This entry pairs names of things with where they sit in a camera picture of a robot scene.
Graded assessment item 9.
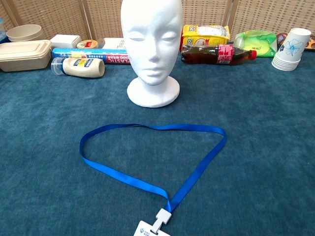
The blue lanyard with badge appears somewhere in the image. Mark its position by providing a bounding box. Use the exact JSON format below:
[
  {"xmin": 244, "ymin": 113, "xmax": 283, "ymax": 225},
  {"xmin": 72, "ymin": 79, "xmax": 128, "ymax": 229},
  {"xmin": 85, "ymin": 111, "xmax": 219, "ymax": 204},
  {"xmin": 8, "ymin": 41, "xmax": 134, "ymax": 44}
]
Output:
[{"xmin": 79, "ymin": 123, "xmax": 227, "ymax": 236}]

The white foam mannequin head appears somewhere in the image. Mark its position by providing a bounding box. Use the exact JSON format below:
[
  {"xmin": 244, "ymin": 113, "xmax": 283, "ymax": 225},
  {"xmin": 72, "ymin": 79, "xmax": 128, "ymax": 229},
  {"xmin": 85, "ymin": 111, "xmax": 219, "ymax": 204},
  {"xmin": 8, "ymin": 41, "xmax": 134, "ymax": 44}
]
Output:
[{"xmin": 120, "ymin": 0, "xmax": 184, "ymax": 108}]

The white carton behind head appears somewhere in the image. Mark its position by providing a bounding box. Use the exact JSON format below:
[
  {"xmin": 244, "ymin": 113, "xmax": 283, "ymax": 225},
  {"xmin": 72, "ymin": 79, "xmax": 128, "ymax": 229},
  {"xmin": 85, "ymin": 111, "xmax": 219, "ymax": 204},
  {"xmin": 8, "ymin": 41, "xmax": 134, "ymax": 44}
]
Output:
[{"xmin": 101, "ymin": 37, "xmax": 126, "ymax": 50}]

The cola bottle red label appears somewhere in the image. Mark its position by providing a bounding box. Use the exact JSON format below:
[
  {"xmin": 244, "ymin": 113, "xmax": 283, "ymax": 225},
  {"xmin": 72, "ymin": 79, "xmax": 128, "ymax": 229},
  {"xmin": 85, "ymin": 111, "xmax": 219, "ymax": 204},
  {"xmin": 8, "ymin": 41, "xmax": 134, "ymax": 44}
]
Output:
[{"xmin": 181, "ymin": 44, "xmax": 257, "ymax": 66}]

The mayonnaise squeeze bottle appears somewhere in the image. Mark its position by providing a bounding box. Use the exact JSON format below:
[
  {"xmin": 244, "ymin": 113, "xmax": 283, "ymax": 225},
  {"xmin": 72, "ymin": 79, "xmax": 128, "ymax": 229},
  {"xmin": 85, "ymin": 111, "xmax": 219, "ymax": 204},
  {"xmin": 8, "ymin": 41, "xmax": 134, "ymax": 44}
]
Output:
[{"xmin": 50, "ymin": 57, "xmax": 106, "ymax": 79}]

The yellow snack bag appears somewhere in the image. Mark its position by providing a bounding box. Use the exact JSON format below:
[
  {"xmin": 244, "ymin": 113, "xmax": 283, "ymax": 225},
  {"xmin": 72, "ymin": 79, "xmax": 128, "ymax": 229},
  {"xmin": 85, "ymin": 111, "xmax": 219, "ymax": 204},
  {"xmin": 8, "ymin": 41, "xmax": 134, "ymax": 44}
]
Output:
[{"xmin": 181, "ymin": 24, "xmax": 231, "ymax": 52}]

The blue plastic wrap box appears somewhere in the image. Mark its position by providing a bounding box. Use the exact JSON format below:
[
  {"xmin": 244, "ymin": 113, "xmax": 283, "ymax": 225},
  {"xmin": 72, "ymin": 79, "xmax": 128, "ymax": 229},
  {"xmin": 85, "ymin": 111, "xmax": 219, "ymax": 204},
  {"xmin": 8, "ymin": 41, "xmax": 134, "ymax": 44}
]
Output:
[{"xmin": 52, "ymin": 48, "xmax": 131, "ymax": 65}]

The round lidded cup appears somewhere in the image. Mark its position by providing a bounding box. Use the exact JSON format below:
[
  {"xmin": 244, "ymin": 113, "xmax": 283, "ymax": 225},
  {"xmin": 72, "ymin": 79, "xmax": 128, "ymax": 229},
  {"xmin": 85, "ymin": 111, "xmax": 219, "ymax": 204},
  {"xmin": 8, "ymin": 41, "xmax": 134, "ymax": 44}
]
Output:
[{"xmin": 76, "ymin": 39, "xmax": 99, "ymax": 49}]

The teal table cloth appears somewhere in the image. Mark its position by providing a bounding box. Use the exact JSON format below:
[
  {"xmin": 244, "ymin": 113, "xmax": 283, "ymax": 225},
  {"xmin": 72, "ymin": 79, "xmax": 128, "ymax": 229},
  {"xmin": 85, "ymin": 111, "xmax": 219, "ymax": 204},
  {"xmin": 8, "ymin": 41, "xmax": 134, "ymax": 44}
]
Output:
[{"xmin": 0, "ymin": 49, "xmax": 315, "ymax": 236}]

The small white box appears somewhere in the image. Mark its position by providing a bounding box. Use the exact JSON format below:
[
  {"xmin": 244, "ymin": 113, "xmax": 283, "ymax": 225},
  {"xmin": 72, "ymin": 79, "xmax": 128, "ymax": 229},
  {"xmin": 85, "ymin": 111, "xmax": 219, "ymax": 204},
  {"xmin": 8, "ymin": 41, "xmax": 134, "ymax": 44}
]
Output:
[{"xmin": 50, "ymin": 34, "xmax": 82, "ymax": 49}]

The green wet wipes pack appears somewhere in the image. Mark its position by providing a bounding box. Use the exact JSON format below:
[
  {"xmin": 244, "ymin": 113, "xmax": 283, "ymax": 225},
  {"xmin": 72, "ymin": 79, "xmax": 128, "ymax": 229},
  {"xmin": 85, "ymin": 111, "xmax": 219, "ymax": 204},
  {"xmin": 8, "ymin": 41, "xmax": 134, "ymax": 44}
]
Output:
[{"xmin": 233, "ymin": 29, "xmax": 278, "ymax": 58}]

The beige lidded lunch box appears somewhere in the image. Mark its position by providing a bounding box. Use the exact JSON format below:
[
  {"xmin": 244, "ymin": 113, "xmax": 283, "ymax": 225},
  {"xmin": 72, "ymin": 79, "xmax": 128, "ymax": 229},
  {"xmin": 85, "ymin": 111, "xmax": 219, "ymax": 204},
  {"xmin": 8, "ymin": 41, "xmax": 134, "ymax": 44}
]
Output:
[{"xmin": 0, "ymin": 39, "xmax": 52, "ymax": 72}]

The wicker folding screen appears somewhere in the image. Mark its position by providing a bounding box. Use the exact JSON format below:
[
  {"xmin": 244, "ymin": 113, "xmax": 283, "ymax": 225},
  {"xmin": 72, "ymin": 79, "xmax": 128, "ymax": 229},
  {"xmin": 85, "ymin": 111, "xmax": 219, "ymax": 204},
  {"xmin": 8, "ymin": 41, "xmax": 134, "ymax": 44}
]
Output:
[{"xmin": 0, "ymin": 0, "xmax": 315, "ymax": 41}]

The stack of white paper cups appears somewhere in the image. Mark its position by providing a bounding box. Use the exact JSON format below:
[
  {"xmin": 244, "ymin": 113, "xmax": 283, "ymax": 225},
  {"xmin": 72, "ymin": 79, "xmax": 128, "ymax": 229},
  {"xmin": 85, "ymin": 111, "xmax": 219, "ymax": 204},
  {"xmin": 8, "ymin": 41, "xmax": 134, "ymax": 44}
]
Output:
[{"xmin": 271, "ymin": 28, "xmax": 312, "ymax": 72}]

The beige bowl stack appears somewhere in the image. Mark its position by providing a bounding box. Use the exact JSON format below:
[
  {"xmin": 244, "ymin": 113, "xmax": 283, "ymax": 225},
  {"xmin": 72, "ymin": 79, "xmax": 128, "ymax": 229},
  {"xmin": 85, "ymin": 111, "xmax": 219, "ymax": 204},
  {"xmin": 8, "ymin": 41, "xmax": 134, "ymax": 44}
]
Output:
[{"xmin": 6, "ymin": 24, "xmax": 46, "ymax": 43}]

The chocolate cookie bag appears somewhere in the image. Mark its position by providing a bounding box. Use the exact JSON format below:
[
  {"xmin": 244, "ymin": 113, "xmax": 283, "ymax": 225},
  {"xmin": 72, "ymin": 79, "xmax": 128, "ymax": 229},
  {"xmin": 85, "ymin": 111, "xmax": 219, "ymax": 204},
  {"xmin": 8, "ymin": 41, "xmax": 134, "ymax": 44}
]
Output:
[{"xmin": 277, "ymin": 32, "xmax": 315, "ymax": 52}]

